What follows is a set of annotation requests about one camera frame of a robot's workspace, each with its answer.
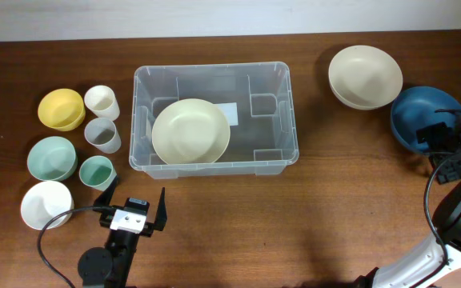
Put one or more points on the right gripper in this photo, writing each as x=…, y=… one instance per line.
x=446, y=171

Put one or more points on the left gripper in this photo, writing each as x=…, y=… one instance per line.
x=160, y=220

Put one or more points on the dark blue bowl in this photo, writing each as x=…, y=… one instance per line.
x=414, y=109

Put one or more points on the beige bowl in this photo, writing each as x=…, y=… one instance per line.
x=190, y=131
x=364, y=77

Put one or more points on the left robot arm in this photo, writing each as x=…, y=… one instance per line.
x=109, y=266

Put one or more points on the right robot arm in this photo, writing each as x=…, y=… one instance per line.
x=440, y=253

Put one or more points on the mint green cup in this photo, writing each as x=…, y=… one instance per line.
x=97, y=172

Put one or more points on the translucent grey cup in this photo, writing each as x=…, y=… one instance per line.
x=102, y=134

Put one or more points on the white bowl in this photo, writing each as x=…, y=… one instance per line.
x=44, y=201

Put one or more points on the mint green bowl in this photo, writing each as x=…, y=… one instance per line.
x=52, y=159

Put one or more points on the cream cup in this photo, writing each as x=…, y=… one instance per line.
x=101, y=100

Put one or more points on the yellow bowl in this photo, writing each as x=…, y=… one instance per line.
x=62, y=110

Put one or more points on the white label in bin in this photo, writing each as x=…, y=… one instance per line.
x=231, y=112

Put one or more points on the clear plastic storage bin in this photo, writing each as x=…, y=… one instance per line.
x=263, y=143

